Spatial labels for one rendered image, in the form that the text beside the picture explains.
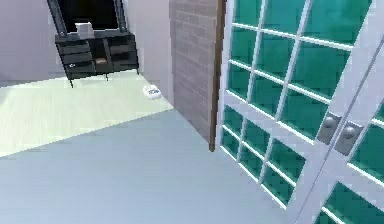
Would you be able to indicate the white box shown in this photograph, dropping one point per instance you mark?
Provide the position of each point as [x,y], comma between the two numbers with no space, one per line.
[84,29]

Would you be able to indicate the black television stand cabinet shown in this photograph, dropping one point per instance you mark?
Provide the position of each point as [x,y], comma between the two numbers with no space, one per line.
[83,56]

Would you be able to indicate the black television set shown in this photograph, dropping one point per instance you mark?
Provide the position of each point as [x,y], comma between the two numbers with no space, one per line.
[88,13]

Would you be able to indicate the small white blue object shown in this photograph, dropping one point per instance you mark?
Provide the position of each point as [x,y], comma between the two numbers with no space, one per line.
[152,92]

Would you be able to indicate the grey round door knob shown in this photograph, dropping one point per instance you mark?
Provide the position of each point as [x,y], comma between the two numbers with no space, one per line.
[330,122]
[348,132]

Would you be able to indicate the white glass paned door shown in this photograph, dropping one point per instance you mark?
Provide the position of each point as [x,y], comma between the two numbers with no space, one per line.
[283,86]
[363,160]

